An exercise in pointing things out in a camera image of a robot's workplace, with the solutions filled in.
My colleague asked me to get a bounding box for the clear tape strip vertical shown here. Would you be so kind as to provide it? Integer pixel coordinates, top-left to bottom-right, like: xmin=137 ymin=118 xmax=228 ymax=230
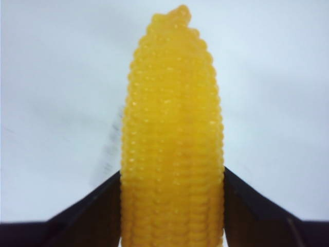
xmin=90 ymin=105 xmax=124 ymax=188

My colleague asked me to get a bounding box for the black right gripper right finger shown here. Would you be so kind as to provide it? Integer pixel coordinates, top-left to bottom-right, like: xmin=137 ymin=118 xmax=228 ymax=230
xmin=224 ymin=168 xmax=328 ymax=246

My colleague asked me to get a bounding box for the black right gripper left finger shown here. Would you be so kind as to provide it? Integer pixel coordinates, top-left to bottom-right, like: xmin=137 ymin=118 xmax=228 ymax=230
xmin=1 ymin=172 xmax=120 ymax=246

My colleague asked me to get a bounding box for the yellow corn cob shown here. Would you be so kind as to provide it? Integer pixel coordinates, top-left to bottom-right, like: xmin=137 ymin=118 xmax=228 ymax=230
xmin=120 ymin=5 xmax=225 ymax=246

